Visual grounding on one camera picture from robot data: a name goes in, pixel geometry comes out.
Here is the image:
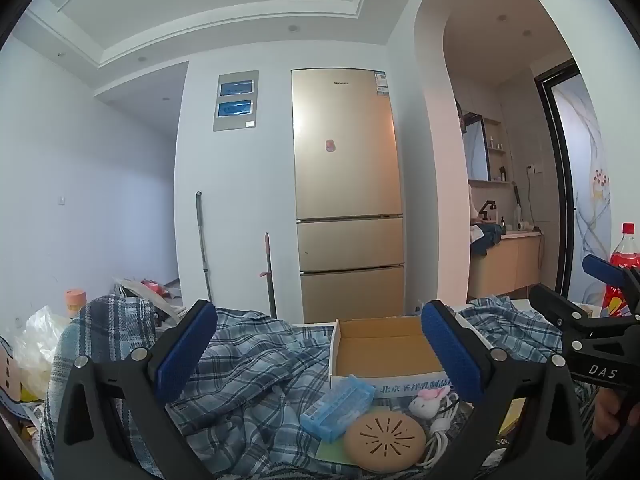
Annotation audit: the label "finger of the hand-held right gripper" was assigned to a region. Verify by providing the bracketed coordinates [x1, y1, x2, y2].
[528, 283, 601, 333]
[581, 254, 640, 306]

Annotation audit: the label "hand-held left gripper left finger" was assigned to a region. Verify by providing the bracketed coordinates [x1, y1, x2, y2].
[52, 299, 221, 480]

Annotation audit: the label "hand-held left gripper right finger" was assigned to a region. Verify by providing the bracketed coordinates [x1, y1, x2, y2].
[421, 300, 587, 480]

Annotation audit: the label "small pink white plush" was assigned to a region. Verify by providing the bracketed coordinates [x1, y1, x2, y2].
[409, 387, 453, 418]

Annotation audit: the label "shallow cardboard box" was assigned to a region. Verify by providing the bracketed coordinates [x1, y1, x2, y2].
[328, 316, 458, 401]

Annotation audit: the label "white cable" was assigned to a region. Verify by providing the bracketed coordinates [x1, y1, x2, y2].
[415, 392, 476, 468]

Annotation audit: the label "round beige disc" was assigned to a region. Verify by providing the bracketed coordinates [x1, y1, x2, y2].
[343, 411, 427, 472]

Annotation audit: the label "blue plastic box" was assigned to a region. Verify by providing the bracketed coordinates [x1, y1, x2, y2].
[300, 375, 377, 443]

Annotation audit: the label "green pouch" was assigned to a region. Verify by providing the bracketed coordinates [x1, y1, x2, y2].
[315, 437, 361, 466]

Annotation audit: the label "person's right hand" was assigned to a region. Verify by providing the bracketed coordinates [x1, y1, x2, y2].
[594, 389, 629, 442]

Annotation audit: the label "red soda bottle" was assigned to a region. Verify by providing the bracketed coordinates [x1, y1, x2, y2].
[602, 222, 640, 317]

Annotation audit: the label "beige sink cabinet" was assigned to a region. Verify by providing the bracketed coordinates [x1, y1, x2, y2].
[470, 230, 543, 298]

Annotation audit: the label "blue plaid shirt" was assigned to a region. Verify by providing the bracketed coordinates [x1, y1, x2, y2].
[40, 294, 601, 480]

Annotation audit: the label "grey white bag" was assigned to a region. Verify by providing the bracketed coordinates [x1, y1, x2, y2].
[112, 277, 186, 326]

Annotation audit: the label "black framed glass door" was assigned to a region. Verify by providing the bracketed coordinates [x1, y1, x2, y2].
[534, 60, 613, 306]

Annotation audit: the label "blue clothes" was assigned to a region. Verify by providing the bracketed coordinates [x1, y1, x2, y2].
[472, 223, 506, 257]

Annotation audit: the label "orange cup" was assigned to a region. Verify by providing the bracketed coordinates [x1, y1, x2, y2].
[64, 288, 88, 318]

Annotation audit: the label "pale plastic bag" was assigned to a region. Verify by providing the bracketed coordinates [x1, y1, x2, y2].
[10, 305, 71, 401]

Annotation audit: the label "printed carton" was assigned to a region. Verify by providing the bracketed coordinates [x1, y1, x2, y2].
[0, 337, 31, 411]

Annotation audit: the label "gold refrigerator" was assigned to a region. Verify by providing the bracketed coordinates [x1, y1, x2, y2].
[291, 67, 407, 325]

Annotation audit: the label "grey electrical panel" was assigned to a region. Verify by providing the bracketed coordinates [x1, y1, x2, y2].
[213, 70, 260, 132]

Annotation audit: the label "grey mop handle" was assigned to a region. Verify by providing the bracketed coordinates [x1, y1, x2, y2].
[195, 191, 215, 306]

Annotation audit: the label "wall shelf niche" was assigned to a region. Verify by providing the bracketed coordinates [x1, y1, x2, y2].
[482, 117, 511, 183]

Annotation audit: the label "wall mirror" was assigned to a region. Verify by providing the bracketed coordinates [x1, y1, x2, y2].
[461, 112, 491, 181]

